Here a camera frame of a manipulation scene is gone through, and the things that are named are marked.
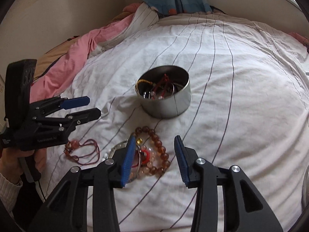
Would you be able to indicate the round silver tin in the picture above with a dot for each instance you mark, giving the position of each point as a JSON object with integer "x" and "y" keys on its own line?
{"x": 175, "y": 103}

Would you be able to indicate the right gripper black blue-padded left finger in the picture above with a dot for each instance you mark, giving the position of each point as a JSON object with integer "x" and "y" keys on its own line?
{"x": 66, "y": 207}

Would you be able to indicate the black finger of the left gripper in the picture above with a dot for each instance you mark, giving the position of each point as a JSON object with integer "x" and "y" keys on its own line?
{"x": 71, "y": 121}

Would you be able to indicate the tan pillow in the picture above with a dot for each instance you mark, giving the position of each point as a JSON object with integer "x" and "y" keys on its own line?
{"x": 45, "y": 62}

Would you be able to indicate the person's left hand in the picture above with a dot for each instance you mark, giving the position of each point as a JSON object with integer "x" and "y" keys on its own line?
{"x": 10, "y": 166}

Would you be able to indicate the white knit sleeve forearm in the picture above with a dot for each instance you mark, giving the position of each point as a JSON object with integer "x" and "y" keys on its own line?
{"x": 9, "y": 193}

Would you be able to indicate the red cord jewelry in tin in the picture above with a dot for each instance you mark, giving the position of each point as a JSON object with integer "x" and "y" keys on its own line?
{"x": 161, "y": 88}

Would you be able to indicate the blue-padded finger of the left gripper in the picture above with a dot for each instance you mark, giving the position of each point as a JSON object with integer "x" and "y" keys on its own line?
{"x": 54, "y": 104}

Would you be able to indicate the pink blanket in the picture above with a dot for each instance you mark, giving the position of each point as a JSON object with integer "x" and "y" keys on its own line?
{"x": 61, "y": 74}

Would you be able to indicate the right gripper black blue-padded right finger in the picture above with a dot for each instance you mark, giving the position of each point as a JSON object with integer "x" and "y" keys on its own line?
{"x": 245, "y": 209}

